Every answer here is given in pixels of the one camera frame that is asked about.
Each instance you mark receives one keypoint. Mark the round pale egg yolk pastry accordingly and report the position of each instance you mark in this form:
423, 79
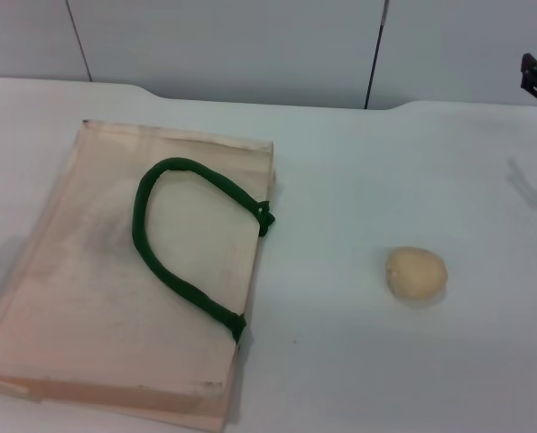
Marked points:
416, 273

